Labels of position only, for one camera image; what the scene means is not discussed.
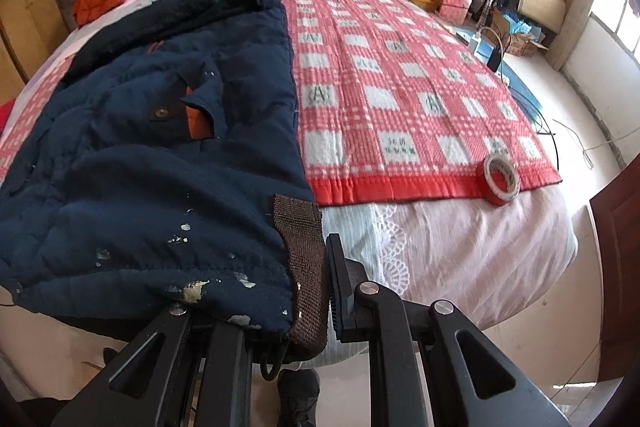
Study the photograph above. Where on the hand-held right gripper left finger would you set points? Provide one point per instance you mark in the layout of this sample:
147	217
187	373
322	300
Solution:
225	347

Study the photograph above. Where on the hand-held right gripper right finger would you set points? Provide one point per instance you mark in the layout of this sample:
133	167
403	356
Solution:
345	287

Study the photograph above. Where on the navy blue padded jacket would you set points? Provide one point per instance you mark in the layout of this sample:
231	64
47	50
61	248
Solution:
150	157

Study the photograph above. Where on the person's black shoe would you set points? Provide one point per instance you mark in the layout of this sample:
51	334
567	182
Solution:
300	397

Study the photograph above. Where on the pastel patchwork bed sheet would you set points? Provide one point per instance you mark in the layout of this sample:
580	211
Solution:
450	247

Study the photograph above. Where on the red tape roll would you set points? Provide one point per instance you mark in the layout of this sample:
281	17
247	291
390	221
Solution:
500	192

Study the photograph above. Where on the red checkered blanket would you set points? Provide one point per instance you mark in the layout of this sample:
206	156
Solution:
400	107

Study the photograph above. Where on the black power bank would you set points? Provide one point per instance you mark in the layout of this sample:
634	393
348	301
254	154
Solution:
496	62

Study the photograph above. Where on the brown wooden door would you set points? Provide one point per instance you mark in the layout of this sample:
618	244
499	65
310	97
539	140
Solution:
617	267

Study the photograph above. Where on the white charger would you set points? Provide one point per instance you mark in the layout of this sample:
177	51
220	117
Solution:
475	41

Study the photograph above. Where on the pink plastic bag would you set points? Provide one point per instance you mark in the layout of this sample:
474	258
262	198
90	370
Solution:
457	2

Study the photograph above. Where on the red cloth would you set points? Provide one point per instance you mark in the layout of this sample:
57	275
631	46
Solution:
6	114

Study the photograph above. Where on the cardboard sheet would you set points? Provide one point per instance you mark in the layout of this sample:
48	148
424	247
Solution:
572	22

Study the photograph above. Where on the wooden wardrobe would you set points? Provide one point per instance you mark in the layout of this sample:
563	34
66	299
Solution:
30	17

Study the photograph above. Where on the window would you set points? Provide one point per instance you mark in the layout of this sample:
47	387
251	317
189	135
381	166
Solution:
617	7

